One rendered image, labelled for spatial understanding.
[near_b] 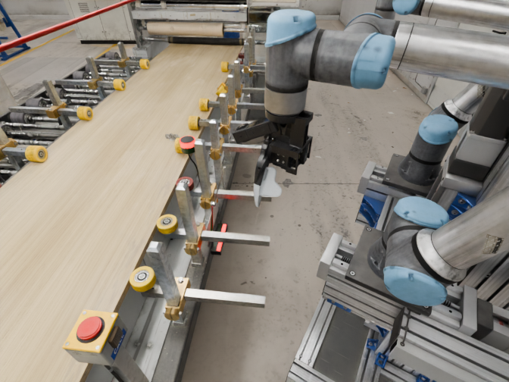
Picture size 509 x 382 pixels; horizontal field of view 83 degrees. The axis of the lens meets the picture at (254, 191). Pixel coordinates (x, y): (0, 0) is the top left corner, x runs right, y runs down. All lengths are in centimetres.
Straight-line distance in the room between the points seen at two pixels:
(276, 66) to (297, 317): 166
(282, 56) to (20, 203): 134
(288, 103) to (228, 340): 157
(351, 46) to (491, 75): 25
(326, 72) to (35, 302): 106
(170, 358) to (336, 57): 101
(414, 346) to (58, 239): 123
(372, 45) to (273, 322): 168
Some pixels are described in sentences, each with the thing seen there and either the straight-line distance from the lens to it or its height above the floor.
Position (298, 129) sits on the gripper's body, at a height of 149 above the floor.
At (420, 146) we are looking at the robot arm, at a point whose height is 118.
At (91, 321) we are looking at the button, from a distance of 64.
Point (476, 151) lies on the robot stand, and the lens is 96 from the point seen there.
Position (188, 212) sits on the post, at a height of 103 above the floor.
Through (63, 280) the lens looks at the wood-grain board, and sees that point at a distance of 119.
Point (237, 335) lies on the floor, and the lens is 190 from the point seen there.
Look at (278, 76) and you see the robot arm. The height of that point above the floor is 159.
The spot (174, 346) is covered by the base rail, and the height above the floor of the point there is 70.
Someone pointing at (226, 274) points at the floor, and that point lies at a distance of 209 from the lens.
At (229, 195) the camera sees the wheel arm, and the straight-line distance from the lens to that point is 135.
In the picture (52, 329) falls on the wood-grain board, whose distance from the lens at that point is 110.
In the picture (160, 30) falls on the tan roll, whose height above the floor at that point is 104.
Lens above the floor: 175
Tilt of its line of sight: 41 degrees down
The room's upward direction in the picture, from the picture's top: straight up
